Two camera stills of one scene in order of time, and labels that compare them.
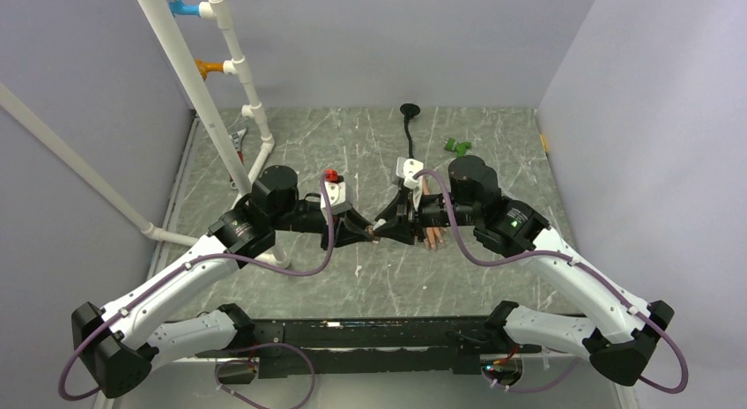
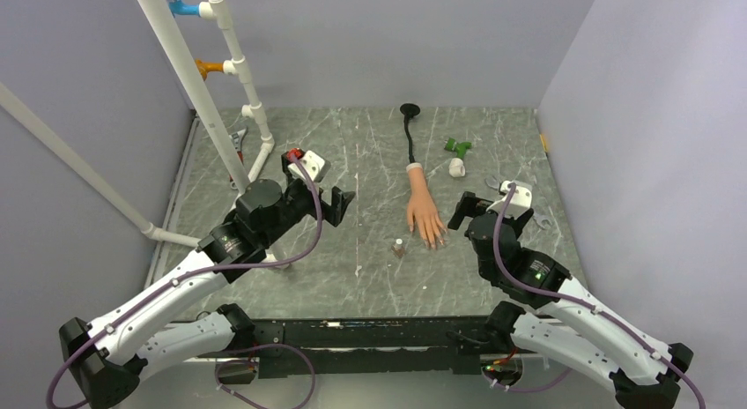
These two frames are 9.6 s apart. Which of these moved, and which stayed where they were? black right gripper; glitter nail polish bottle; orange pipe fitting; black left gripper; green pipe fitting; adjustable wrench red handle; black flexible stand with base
Moved: black left gripper; black right gripper; glitter nail polish bottle
Stayed: orange pipe fitting; black flexible stand with base; adjustable wrench red handle; green pipe fitting
